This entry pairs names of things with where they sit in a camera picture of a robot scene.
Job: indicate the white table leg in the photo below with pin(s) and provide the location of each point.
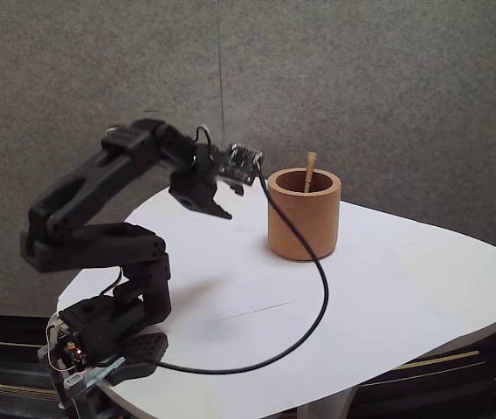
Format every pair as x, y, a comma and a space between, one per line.
326, 403

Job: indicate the bare camera circuit board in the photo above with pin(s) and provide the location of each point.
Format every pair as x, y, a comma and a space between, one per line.
241, 165

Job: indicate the cork pen holder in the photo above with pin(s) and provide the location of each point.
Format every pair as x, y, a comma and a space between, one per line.
304, 222

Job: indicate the motor controller board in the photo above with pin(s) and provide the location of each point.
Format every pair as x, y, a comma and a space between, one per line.
71, 349

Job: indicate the grey metal table clamp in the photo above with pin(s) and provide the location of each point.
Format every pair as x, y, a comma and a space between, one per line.
91, 373

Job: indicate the wooden pen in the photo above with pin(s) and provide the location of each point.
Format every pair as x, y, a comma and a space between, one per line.
309, 172

